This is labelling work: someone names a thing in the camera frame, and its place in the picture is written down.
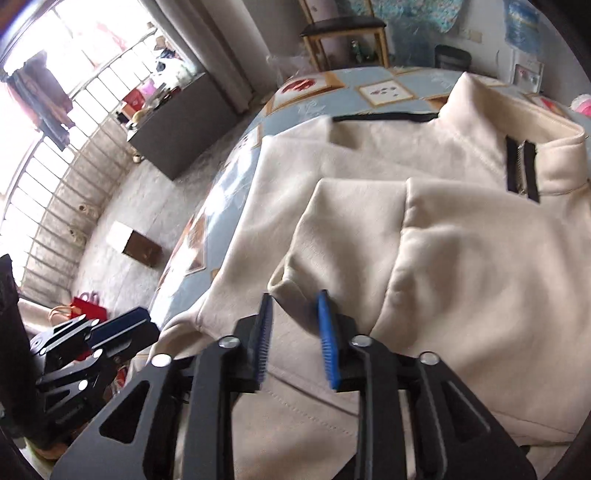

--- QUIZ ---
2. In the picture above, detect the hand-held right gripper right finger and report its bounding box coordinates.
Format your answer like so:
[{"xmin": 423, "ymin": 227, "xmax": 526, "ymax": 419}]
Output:
[{"xmin": 316, "ymin": 290, "xmax": 539, "ymax": 480}]

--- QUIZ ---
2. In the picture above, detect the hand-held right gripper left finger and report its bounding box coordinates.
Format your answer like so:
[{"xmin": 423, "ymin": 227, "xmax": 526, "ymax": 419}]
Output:
[{"xmin": 50, "ymin": 292, "xmax": 274, "ymax": 480}]

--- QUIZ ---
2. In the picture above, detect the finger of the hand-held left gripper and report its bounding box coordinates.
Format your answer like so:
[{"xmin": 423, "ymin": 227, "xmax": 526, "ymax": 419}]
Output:
[
  {"xmin": 37, "ymin": 320, "xmax": 161, "ymax": 431},
  {"xmin": 30, "ymin": 307, "xmax": 152, "ymax": 367}
]

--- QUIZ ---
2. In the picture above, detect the cream zip jacket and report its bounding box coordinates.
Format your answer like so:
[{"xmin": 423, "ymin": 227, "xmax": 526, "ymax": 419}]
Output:
[{"xmin": 124, "ymin": 74, "xmax": 591, "ymax": 480}]

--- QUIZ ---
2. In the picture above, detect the red gift bag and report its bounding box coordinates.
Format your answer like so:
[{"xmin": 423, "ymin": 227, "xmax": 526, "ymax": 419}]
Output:
[{"xmin": 69, "ymin": 291, "xmax": 110, "ymax": 324}]

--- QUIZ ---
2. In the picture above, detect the brown cardboard box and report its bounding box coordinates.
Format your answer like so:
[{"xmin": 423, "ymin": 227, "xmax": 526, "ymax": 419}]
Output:
[{"xmin": 106, "ymin": 220, "xmax": 163, "ymax": 269}]

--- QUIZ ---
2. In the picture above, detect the metal window railing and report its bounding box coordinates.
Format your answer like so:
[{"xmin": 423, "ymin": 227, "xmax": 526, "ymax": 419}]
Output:
[{"xmin": 0, "ymin": 23, "xmax": 163, "ymax": 302}]

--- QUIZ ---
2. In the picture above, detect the grey cabinet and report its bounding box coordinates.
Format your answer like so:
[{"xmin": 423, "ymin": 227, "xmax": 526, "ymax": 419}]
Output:
[{"xmin": 127, "ymin": 71, "xmax": 242, "ymax": 182}]

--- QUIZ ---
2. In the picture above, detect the dark hanging garment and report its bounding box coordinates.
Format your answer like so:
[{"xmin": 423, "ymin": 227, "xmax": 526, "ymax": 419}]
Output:
[{"xmin": 2, "ymin": 51, "xmax": 75, "ymax": 151}]

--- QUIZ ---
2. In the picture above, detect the fruit print tablecloth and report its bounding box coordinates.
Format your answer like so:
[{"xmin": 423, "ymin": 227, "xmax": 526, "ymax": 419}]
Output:
[{"xmin": 154, "ymin": 65, "xmax": 573, "ymax": 296}]

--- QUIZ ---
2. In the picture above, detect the white plastic bag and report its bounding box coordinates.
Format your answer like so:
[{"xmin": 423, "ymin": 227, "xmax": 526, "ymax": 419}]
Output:
[{"xmin": 154, "ymin": 55, "xmax": 195, "ymax": 89}]

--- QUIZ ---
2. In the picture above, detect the clear plastic bag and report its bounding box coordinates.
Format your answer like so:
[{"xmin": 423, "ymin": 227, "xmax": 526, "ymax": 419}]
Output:
[{"xmin": 265, "ymin": 51, "xmax": 320, "ymax": 89}]

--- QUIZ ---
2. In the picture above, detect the grey curtain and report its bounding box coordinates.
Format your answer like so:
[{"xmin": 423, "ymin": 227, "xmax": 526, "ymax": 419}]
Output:
[{"xmin": 139, "ymin": 0, "xmax": 256, "ymax": 114}]

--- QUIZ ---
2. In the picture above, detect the black bin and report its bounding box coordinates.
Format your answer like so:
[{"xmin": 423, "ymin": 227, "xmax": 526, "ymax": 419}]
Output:
[{"xmin": 434, "ymin": 45, "xmax": 474, "ymax": 73}]

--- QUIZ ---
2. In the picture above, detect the wooden chair with dark seat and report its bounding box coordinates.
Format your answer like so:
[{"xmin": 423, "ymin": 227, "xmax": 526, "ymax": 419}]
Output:
[{"xmin": 298, "ymin": 0, "xmax": 389, "ymax": 72}]

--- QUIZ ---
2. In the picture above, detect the white water dispenser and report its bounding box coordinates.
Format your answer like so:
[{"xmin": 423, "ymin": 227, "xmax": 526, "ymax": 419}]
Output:
[{"xmin": 510, "ymin": 60, "xmax": 546, "ymax": 92}]

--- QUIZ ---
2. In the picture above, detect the turquoise floral wall cloth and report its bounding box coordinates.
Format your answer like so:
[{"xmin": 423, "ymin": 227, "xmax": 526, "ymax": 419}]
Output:
[{"xmin": 369, "ymin": 0, "xmax": 467, "ymax": 34}]

